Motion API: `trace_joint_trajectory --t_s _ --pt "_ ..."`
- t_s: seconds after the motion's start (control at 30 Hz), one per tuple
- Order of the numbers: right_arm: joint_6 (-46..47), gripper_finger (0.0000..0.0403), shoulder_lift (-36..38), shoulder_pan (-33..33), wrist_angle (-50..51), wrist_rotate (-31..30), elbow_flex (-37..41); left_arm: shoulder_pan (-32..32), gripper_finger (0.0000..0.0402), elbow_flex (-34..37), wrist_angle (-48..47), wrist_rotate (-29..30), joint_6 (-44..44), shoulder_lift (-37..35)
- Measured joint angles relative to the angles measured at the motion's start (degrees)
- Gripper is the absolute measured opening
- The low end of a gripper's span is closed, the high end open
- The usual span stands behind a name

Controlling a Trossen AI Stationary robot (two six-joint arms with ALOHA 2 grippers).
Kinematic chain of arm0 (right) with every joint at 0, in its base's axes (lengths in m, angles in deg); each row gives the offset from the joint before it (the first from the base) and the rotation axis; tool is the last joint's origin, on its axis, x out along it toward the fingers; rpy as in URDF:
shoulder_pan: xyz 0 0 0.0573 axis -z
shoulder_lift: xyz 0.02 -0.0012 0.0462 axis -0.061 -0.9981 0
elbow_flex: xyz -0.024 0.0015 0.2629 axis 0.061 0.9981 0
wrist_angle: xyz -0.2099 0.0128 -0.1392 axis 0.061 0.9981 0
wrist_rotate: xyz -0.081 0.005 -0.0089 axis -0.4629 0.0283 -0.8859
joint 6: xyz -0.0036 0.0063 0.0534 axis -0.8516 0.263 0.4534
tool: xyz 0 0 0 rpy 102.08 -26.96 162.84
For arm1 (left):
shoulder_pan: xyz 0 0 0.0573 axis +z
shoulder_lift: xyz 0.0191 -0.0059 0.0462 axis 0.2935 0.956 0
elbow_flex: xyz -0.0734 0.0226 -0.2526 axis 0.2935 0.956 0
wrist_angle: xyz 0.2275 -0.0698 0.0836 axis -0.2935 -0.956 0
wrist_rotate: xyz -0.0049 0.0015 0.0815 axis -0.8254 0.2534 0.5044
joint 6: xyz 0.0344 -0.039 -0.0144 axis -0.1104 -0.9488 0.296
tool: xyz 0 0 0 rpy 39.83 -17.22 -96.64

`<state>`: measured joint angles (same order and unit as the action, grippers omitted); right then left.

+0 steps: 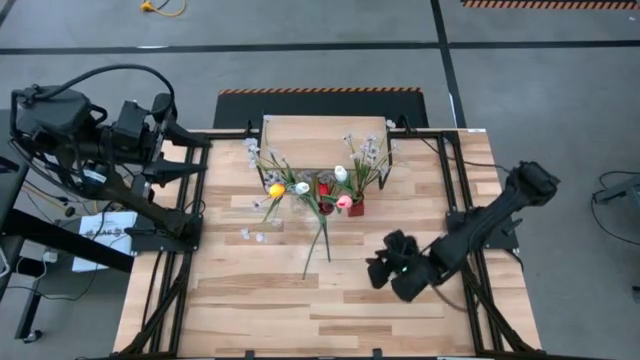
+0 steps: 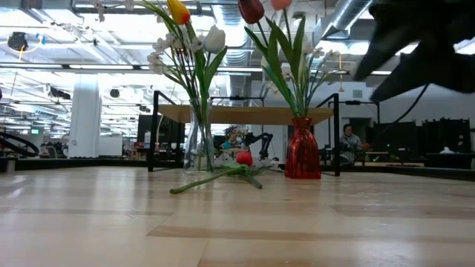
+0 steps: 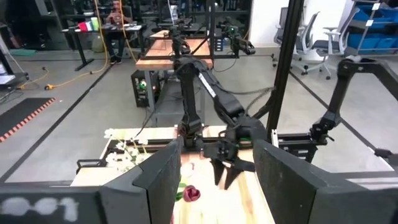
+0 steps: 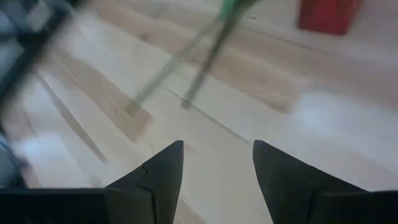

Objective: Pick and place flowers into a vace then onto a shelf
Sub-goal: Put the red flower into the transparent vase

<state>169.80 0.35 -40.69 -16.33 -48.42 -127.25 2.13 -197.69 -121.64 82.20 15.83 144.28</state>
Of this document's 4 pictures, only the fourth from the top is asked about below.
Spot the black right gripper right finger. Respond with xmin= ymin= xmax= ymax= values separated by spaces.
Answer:
xmin=252 ymin=139 xmax=369 ymax=224

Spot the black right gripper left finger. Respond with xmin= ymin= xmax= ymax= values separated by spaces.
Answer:
xmin=105 ymin=140 xmax=184 ymax=224

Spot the pink artificial tulip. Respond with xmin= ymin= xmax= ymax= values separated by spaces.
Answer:
xmin=180 ymin=0 xmax=262 ymax=110

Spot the red ribbed glass vase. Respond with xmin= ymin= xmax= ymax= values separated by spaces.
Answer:
xmin=298 ymin=0 xmax=363 ymax=35

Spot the black aluminium rig frame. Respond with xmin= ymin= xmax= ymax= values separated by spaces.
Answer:
xmin=0 ymin=0 xmax=81 ymax=106

